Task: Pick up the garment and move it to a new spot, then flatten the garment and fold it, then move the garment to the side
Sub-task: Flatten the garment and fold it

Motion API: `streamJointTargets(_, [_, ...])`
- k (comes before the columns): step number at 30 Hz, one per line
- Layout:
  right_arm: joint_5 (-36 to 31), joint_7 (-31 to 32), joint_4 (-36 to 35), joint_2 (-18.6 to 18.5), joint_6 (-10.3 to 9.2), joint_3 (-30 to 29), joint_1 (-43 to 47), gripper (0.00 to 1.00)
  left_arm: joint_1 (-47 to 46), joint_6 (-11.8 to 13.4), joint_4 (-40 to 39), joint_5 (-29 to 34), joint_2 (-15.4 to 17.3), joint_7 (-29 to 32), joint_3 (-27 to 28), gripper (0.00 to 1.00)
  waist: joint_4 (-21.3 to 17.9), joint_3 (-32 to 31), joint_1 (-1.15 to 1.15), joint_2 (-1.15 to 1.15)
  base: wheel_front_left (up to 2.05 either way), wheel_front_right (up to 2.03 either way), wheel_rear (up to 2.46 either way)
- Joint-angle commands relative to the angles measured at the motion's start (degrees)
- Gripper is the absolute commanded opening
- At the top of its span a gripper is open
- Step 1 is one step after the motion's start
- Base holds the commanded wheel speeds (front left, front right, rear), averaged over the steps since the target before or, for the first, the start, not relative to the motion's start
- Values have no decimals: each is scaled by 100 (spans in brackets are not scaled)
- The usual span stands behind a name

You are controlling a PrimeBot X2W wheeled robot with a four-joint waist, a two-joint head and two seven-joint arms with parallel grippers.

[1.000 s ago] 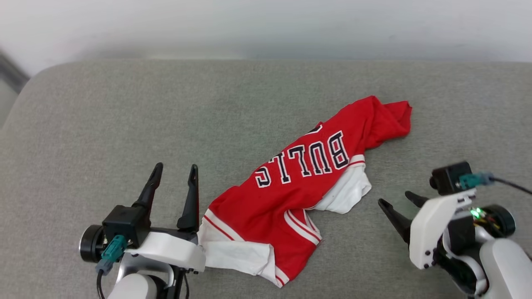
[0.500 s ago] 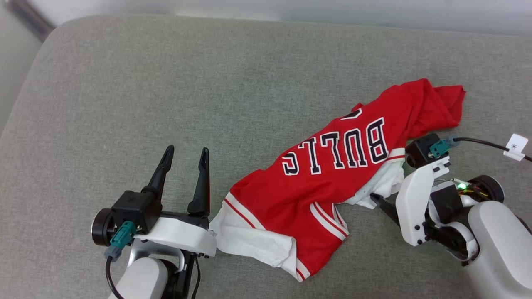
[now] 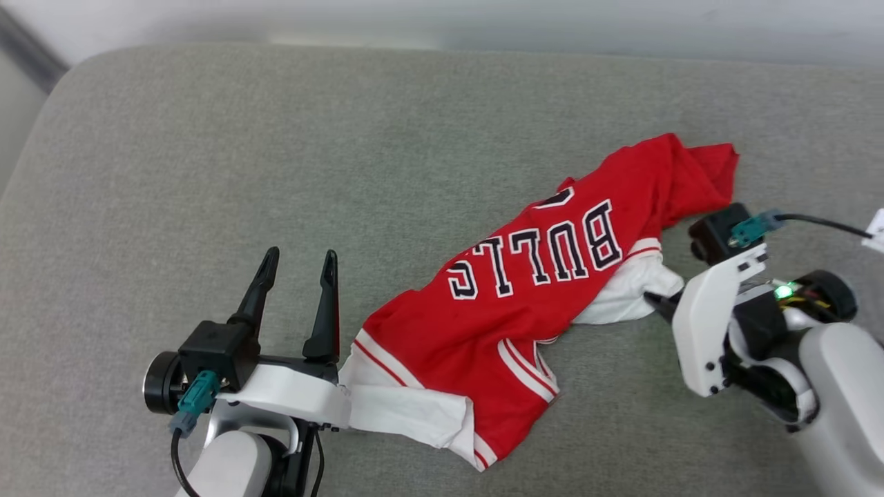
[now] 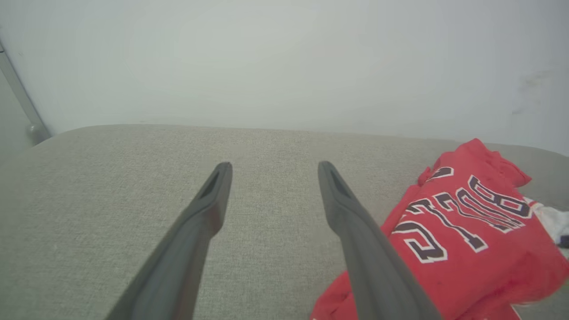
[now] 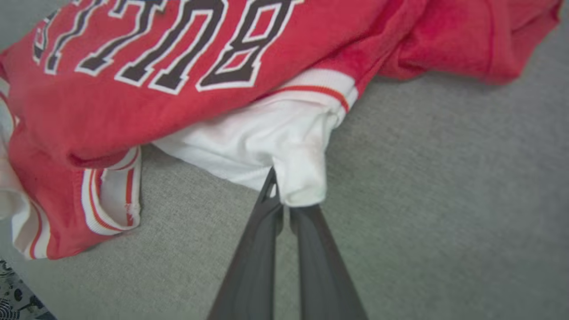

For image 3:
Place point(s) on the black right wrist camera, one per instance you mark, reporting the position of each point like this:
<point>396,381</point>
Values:
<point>718,231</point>

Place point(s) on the red Bulls basketball jersey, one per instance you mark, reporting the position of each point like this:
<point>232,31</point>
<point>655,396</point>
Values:
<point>483,324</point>

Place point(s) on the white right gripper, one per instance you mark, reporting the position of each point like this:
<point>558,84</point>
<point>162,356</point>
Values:
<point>704,324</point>

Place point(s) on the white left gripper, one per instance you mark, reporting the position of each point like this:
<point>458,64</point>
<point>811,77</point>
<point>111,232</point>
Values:
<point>290,397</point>

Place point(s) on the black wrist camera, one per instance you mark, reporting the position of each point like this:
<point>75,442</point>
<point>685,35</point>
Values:
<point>718,231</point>
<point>217,352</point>

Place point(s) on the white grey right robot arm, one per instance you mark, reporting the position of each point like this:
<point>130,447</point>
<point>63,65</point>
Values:
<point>842,386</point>

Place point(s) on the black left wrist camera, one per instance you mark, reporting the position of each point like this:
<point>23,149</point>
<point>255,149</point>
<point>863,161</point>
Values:
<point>217,352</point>

